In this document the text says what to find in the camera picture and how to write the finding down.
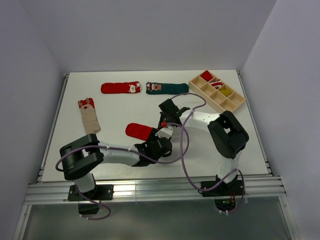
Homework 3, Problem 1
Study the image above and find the black box under frame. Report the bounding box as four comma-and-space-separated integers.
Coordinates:
78, 203, 100, 215

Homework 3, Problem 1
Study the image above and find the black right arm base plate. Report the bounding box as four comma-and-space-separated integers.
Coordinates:
200, 177, 245, 197

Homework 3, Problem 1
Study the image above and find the rolled yellow sock in tray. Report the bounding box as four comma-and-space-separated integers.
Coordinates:
219, 87, 233, 97

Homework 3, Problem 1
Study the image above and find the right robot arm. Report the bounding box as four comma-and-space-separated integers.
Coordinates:
159, 99, 249, 195

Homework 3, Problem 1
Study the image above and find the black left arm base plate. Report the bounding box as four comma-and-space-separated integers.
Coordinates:
67, 184, 114, 202

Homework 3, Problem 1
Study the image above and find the wooden compartment tray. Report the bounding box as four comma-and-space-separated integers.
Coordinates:
188, 70, 246, 113

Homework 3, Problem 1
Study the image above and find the dark green reindeer sock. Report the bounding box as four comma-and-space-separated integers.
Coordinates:
146, 82, 189, 95

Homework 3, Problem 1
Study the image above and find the rolled red sock in tray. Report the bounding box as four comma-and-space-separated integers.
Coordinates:
200, 70, 214, 82

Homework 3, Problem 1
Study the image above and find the red santa sock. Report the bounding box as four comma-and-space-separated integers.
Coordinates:
100, 81, 142, 94

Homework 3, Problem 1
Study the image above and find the beige reindeer sock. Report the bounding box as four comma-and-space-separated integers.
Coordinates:
77, 97, 101, 135

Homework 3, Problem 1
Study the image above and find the red reindeer sock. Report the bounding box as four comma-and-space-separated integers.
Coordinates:
125, 123, 156, 141

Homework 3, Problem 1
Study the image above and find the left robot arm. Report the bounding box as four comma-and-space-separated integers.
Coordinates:
55, 127, 173, 200

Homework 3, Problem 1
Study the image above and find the rolled striped sock in tray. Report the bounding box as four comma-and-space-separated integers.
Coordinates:
210, 79, 224, 90

